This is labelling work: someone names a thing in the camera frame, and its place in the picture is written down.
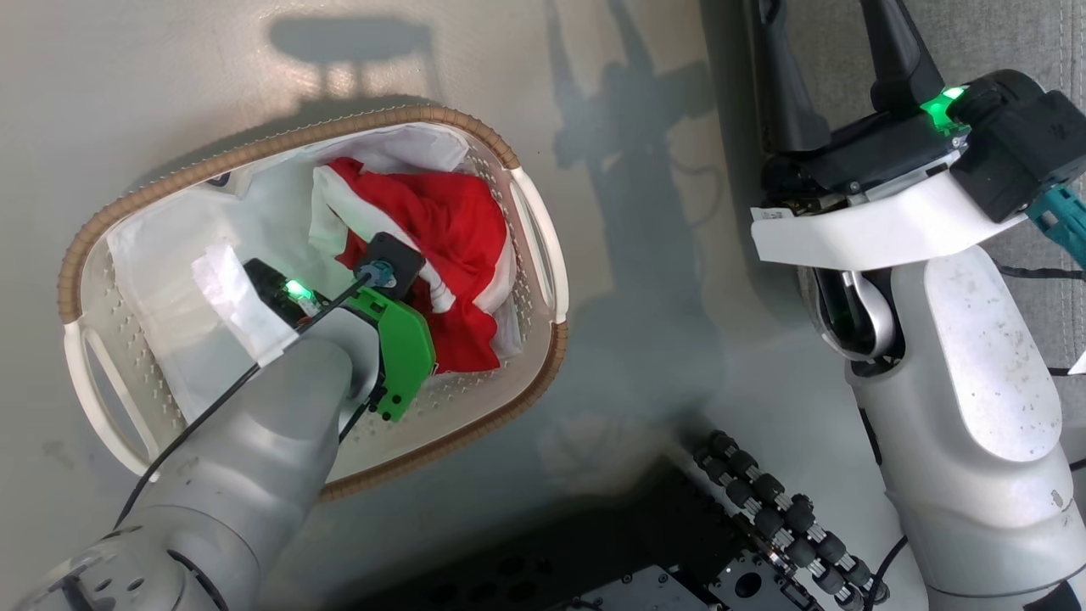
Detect white laundry basket brown rim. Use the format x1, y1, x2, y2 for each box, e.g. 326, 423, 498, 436
58, 104, 569, 503

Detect teal camera cable plug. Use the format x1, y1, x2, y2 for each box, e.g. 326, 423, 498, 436
1027, 185, 1086, 266
355, 262, 400, 292

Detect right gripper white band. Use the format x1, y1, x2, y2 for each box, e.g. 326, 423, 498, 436
751, 0, 1029, 267

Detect red and white garment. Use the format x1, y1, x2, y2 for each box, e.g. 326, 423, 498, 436
310, 156, 520, 375

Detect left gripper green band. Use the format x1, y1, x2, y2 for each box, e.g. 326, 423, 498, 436
246, 259, 436, 423

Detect black roller omni wheel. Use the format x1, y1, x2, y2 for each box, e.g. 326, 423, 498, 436
694, 429, 892, 611

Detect grey fabric sofa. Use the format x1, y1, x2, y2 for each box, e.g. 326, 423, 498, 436
704, 0, 1086, 378

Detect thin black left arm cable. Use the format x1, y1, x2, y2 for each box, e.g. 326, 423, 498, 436
115, 272, 378, 527

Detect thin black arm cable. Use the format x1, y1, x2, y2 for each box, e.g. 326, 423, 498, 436
997, 263, 1086, 283
115, 272, 378, 527

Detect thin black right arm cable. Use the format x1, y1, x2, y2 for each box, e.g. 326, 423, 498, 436
997, 263, 1086, 283

